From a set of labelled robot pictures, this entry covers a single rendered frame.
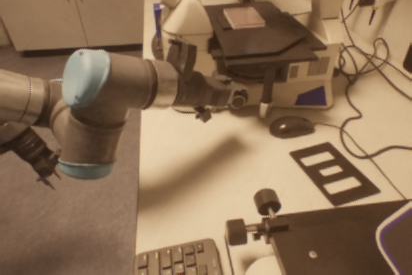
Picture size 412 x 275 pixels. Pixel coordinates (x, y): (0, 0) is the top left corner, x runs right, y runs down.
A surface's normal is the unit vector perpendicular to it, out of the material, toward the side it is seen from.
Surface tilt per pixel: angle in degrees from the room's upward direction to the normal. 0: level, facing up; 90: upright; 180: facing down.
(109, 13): 90
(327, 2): 90
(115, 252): 0
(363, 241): 0
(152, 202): 0
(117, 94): 90
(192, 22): 86
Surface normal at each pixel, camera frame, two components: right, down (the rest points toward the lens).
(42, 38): 0.14, 0.59
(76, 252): -0.02, -0.80
